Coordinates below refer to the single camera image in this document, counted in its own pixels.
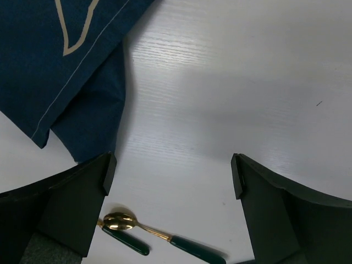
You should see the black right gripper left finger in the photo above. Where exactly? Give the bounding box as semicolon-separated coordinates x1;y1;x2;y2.
1;153;117;263

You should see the blue fish-print placemat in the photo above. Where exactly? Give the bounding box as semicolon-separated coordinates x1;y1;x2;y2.
1;0;151;163

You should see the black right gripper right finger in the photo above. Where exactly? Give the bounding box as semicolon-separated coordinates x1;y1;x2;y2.
231;153;351;263

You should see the gold spoon green handle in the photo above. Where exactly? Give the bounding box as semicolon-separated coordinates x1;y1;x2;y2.
103;212;226;264

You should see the gold knife green handle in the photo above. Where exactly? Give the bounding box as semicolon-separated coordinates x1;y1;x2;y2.
97;219;150;256

